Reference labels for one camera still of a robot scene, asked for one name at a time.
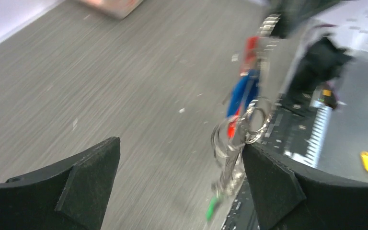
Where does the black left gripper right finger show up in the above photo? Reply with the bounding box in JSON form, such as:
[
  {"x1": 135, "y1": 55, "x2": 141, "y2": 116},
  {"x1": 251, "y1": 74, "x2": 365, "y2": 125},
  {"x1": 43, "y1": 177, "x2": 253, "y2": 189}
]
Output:
[{"x1": 242, "y1": 143, "x2": 368, "y2": 230}]

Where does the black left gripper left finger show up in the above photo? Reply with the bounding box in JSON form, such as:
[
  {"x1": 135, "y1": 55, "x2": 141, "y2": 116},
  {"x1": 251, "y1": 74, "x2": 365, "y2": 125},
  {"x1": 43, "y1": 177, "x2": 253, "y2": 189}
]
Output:
[{"x1": 0, "y1": 137, "x2": 120, "y2": 230}]

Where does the white plastic basket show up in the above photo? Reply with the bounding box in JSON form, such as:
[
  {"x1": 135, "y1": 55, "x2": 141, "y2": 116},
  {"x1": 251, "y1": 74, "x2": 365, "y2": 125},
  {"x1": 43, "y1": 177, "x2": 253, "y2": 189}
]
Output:
[{"x1": 79, "y1": 0, "x2": 143, "y2": 19}]

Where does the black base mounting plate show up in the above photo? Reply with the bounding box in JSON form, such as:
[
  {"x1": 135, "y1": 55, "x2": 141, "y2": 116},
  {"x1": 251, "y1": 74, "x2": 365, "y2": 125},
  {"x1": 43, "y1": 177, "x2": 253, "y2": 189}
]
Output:
[{"x1": 223, "y1": 96, "x2": 332, "y2": 230}]

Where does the green key tag key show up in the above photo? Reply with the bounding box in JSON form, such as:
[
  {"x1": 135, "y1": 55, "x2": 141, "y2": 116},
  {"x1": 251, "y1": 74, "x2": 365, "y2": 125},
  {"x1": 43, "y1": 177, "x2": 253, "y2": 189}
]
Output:
[{"x1": 206, "y1": 195, "x2": 224, "y2": 222}]

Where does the blue key tag key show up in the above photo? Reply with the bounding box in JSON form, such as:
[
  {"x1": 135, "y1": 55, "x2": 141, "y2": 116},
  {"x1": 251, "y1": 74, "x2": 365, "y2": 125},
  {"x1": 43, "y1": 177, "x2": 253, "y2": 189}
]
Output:
[{"x1": 226, "y1": 69, "x2": 260, "y2": 117}]

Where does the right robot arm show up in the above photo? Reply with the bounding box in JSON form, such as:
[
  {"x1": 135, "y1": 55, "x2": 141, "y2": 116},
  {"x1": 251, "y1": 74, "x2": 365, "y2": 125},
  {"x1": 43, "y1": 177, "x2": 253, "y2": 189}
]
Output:
[{"x1": 268, "y1": 0, "x2": 352, "y2": 116}]

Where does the red key tag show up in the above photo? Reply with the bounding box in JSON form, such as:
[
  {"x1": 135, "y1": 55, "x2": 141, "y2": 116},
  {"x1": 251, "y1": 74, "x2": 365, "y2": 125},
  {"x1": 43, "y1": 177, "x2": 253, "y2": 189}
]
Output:
[{"x1": 227, "y1": 36, "x2": 259, "y2": 139}]

